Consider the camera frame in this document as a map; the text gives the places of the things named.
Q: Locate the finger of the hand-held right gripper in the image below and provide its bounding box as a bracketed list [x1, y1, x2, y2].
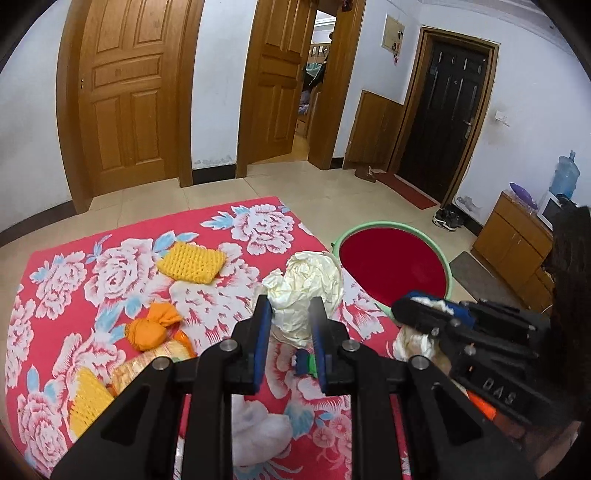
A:
[406, 290, 550, 331]
[392, 298, 539, 360]

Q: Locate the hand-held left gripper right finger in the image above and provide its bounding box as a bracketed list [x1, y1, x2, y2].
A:
[308, 296, 539, 480]

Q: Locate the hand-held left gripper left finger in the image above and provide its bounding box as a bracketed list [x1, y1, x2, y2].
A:
[51, 294, 273, 480]

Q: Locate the small white tissue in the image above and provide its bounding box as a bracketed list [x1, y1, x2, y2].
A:
[411, 295, 458, 311]

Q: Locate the small blue green toy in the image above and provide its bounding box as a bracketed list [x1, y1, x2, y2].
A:
[293, 348, 319, 378]

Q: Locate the green basin with red inside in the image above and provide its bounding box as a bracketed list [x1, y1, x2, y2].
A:
[331, 220, 455, 324]

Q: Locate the cream plastic bag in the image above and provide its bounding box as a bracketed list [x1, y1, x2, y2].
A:
[261, 250, 345, 349]

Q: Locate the yellow foam fruit net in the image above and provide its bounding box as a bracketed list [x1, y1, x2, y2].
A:
[157, 242, 228, 286]
[69, 367, 116, 439]

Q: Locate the orange cloth bundle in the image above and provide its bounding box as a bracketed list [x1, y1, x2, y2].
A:
[124, 302, 183, 354]

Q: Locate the gold snack packet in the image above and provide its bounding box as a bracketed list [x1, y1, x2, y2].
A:
[108, 333, 197, 398]

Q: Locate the grey floor mat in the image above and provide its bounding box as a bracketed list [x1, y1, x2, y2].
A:
[449, 251, 522, 308]

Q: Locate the red floral blanket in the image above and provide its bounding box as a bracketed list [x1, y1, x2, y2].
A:
[4, 196, 416, 478]

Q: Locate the wooden cabinet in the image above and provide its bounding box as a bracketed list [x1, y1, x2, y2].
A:
[472, 191, 555, 315]

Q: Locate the red doormat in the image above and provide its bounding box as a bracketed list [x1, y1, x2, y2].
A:
[373, 172, 438, 210]

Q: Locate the white appliance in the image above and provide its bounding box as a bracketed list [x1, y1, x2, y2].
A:
[537, 190, 566, 230]

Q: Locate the purple plastic object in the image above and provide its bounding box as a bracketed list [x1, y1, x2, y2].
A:
[509, 182, 536, 204]

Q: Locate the blue water jug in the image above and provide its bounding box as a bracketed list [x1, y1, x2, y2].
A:
[550, 150, 581, 199]

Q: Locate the black entrance door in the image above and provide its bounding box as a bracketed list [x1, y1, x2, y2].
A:
[390, 27, 500, 208]

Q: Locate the open wooden door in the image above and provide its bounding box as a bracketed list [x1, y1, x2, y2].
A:
[236, 0, 319, 178]

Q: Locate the closed wooden door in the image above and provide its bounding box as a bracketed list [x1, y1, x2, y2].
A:
[56, 0, 205, 214]

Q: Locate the wooden wall panel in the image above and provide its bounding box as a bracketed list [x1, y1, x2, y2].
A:
[344, 90, 404, 169]

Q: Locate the wooden door frame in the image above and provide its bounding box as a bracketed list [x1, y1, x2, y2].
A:
[307, 0, 366, 171]

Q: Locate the beige wall box cover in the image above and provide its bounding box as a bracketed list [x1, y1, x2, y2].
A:
[381, 14, 406, 51]

